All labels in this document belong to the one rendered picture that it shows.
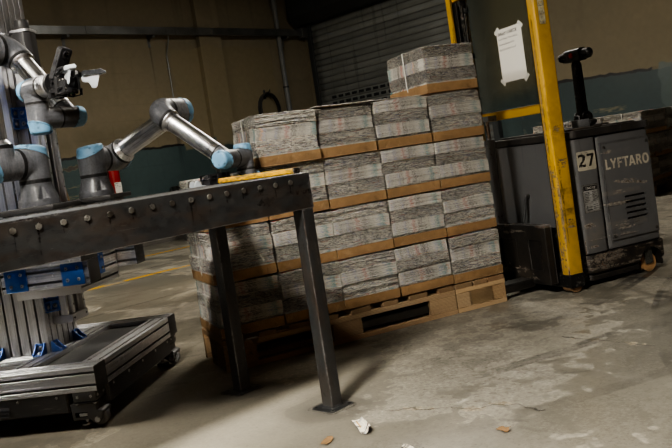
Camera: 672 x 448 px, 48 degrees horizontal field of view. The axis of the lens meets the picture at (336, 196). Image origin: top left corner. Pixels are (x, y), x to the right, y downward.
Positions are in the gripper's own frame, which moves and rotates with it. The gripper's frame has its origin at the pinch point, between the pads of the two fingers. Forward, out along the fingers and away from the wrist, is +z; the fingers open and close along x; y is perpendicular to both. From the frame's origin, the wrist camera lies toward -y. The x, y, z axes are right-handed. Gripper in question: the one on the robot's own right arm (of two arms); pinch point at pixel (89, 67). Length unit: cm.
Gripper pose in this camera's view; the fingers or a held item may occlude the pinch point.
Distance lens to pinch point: 259.5
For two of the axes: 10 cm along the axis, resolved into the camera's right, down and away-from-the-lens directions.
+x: -5.6, -0.1, -8.3
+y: 0.7, 10.0, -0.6
